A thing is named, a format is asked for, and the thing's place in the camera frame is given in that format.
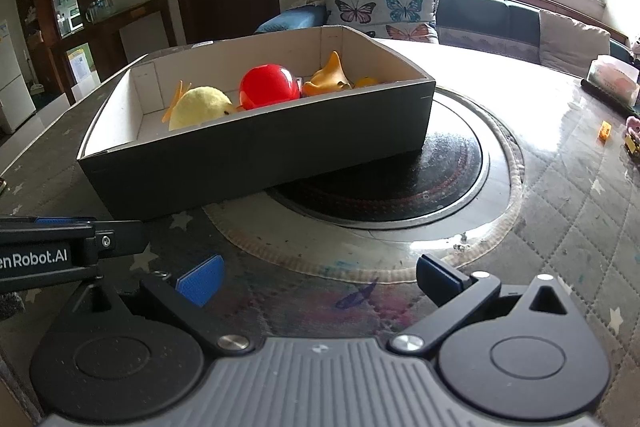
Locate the round induction cooktop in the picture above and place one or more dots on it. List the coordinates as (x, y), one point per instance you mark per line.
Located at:
(456, 199)

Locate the pink toy pile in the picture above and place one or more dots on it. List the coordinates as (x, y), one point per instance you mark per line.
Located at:
(632, 137)

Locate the wooden cabinet shelf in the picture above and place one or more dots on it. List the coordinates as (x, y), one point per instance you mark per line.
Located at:
(75, 6)

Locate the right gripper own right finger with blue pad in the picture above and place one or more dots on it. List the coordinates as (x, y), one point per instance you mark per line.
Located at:
(458, 298)

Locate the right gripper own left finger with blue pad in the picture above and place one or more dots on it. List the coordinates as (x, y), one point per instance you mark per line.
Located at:
(181, 302)

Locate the grey knitted gloved hand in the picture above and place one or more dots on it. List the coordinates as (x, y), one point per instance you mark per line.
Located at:
(10, 305)

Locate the yellow plush chick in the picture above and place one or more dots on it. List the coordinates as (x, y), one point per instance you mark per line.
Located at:
(191, 106)

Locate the blue sofa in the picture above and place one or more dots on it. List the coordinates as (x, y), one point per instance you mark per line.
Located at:
(503, 27)

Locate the dark cardboard box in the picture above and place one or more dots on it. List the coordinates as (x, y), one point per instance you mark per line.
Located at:
(141, 169)

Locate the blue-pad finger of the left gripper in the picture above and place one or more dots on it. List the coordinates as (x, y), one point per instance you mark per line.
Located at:
(62, 220)

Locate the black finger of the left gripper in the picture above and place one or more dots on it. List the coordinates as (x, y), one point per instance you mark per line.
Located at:
(120, 238)

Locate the clear plastic container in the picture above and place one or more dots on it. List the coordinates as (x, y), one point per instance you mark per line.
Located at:
(614, 83)

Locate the beige cushion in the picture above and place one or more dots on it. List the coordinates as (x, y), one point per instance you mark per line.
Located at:
(568, 45)

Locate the small yellow toy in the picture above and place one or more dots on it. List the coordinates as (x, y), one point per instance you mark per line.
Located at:
(366, 82)

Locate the small orange toy block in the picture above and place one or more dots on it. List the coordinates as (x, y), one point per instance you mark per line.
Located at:
(604, 132)

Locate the butterfly print pillow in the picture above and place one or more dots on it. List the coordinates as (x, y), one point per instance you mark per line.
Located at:
(410, 20)

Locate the red ball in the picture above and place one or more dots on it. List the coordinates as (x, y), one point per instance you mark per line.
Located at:
(266, 85)

